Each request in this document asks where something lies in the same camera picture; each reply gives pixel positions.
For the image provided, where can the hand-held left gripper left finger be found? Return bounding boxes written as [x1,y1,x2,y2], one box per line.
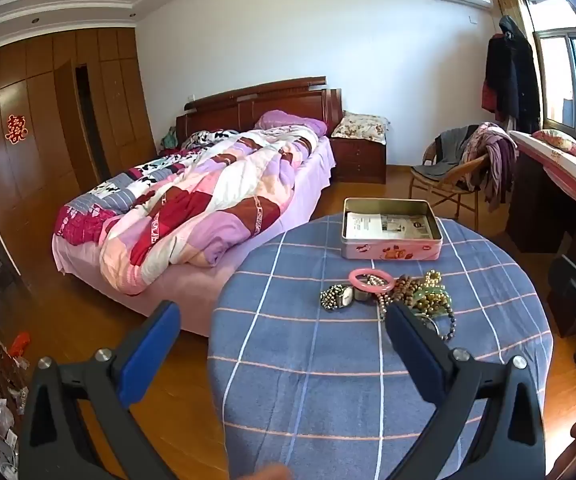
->
[18,300,182,480]

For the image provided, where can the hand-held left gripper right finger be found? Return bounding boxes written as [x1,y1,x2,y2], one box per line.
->
[385,302,547,480]

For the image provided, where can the silver wristwatch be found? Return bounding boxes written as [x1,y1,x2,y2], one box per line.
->
[337,285,371,309]

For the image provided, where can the pink bangle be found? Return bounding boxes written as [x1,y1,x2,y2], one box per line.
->
[348,268,397,294]

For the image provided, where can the metallic pearl bead necklace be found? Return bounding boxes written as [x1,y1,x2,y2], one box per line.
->
[319,284,350,311]

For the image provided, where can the pink floral tin box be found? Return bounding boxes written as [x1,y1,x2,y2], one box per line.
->
[340,197,444,261]

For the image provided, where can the blue plaid tablecloth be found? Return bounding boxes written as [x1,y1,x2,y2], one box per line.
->
[208,212,554,480]

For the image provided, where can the dark wooden desk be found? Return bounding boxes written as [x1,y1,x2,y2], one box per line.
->
[505,130,576,281]

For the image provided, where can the newspaper sheet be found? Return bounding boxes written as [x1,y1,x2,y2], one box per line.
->
[345,212,432,240]

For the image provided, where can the small floral cushion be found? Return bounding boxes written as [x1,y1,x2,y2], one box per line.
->
[533,129,576,162]

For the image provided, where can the pink patchwork quilt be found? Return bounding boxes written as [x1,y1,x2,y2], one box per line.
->
[99,125,327,296]

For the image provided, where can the wooden chair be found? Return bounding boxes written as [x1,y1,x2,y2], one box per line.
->
[409,132,490,219]

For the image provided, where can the wooden bed with pink sheet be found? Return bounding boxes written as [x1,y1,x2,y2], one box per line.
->
[50,76,344,337]

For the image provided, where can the wooden nightstand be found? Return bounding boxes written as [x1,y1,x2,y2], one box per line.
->
[330,132,388,185]

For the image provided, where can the grey garment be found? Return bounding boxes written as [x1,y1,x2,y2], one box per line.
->
[420,127,484,179]

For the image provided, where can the wooden wardrobe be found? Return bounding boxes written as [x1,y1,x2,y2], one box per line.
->
[0,27,157,286]

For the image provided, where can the hanging dark coats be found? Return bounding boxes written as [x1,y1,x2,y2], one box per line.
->
[481,15,542,134]

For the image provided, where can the red paper decoration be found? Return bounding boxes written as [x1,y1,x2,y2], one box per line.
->
[2,113,29,144]

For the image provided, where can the pink pillow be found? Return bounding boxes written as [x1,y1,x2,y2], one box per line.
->
[254,109,328,136]

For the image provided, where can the dark bead necklace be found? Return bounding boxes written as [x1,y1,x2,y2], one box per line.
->
[420,300,457,344]

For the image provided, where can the gold bead necklace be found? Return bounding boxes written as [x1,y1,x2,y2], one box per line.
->
[408,269,450,317]

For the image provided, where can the brown wooden bead bracelet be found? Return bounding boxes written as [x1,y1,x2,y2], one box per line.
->
[377,274,420,313]

